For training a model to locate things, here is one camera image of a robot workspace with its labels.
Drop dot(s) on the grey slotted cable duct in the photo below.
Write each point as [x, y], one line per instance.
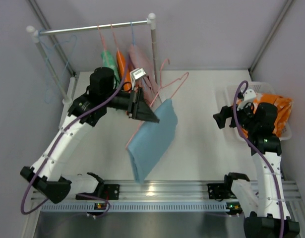
[203, 206]

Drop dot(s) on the white plastic basket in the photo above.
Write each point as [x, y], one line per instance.
[266, 93]

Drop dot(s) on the light blue trousers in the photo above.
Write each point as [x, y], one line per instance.
[151, 141]

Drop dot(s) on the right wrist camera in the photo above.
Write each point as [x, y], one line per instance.
[247, 97]

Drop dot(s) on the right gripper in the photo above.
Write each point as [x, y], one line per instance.
[232, 117]

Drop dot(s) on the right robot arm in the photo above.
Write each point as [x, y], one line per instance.
[265, 212]

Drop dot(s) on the pink trousers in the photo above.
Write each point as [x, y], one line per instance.
[138, 59]

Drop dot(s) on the plain orange trousers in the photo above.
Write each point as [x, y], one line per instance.
[123, 71]

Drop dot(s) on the pink hanger of orange trousers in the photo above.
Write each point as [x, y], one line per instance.
[115, 37]

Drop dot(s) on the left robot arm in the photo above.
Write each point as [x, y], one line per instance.
[45, 175]

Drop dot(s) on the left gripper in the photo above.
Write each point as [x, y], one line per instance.
[135, 104]

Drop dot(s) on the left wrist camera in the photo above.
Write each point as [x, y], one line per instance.
[136, 75]

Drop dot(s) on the blue wire hanger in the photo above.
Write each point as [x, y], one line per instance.
[49, 49]

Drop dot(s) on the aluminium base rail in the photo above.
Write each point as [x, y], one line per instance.
[166, 191]

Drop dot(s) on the pink hanger of green trousers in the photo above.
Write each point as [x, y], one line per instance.
[102, 39]

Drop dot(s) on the orange white patterned trousers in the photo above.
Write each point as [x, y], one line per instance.
[261, 114]

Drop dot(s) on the green patterned trousers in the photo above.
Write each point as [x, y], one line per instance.
[109, 61]

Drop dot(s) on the white clothes rack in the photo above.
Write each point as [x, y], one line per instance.
[150, 20]

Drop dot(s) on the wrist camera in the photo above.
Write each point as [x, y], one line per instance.
[136, 75]
[247, 97]

